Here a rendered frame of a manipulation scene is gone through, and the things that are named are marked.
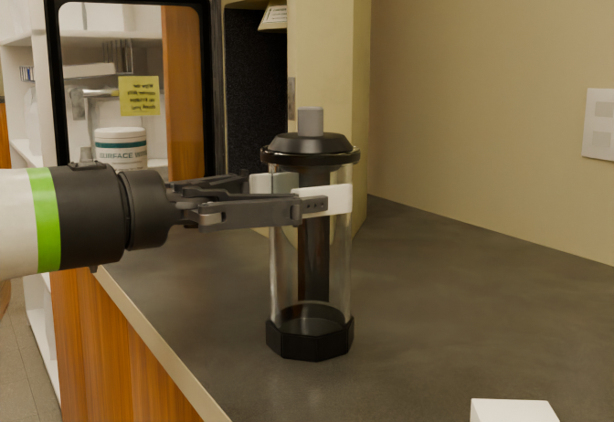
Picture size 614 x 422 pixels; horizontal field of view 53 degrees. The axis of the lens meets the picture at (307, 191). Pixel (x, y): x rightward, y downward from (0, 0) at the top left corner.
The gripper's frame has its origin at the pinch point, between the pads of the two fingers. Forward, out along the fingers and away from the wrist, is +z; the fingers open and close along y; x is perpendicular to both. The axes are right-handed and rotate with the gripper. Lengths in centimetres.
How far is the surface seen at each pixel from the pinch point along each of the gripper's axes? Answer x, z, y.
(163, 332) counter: 17.9, -13.2, 11.3
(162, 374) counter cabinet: 28.6, -10.8, 20.9
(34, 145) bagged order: 16, -6, 192
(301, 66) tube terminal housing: -13.6, 16.8, 30.5
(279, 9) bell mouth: -23, 19, 42
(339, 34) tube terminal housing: -18.9, 23.9, 30.5
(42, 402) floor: 112, -12, 176
